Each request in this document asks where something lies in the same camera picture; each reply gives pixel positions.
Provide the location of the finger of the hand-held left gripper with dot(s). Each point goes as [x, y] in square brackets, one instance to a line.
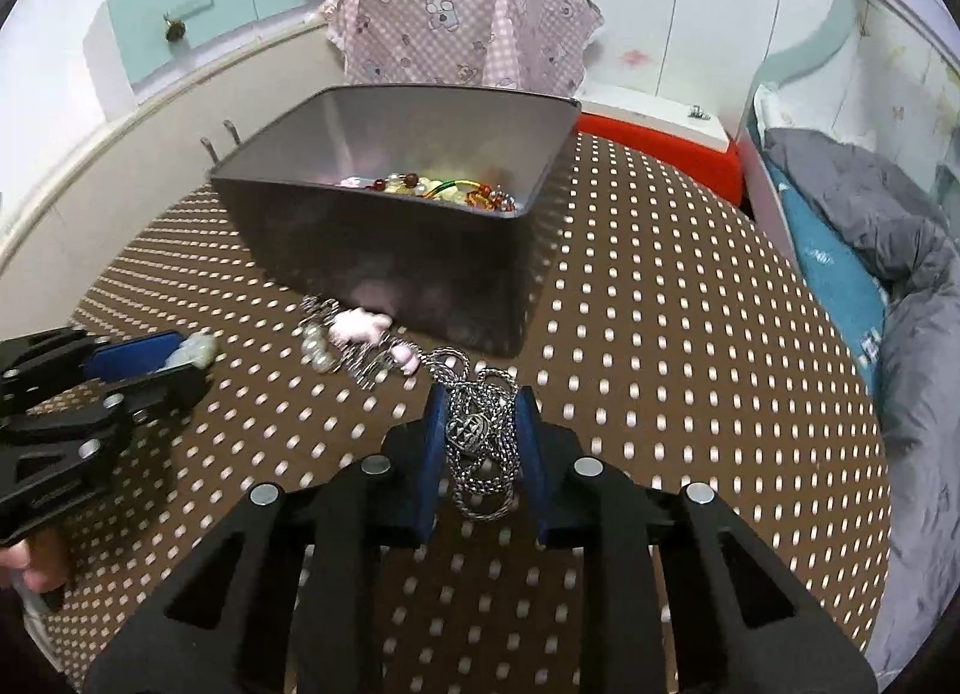
[127, 358]
[165, 390]

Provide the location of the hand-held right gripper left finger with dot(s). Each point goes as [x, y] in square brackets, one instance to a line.
[433, 469]

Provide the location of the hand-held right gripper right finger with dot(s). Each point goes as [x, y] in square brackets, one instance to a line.
[531, 469]

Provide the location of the dark grey metal box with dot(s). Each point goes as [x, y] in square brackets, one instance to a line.
[390, 266]

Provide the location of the person's left hand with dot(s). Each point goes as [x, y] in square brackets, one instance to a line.
[41, 559]

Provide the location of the brown polka dot tablecloth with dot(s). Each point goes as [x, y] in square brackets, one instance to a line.
[660, 401]

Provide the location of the low white cabinet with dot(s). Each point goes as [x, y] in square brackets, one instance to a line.
[97, 169]

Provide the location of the white stair shelf cabinet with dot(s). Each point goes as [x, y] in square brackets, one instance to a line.
[112, 57]

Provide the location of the large mint green drawer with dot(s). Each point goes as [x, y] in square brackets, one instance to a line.
[180, 27]

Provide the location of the red storage box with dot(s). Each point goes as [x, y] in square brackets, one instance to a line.
[660, 147]

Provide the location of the teal bed sheet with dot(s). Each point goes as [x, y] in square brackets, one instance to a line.
[832, 266]

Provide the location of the small metal clip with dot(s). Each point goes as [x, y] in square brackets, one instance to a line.
[699, 113]

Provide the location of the grey duvet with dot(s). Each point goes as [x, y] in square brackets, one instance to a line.
[922, 364]

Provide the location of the pink butterfly sticker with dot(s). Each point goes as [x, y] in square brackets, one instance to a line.
[634, 57]

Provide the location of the pink printed cloth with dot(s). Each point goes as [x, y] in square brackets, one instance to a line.
[465, 34]

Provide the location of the white wardrobe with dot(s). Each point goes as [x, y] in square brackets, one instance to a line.
[675, 19]

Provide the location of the mint green bunk bed frame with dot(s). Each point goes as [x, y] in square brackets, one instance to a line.
[817, 42]

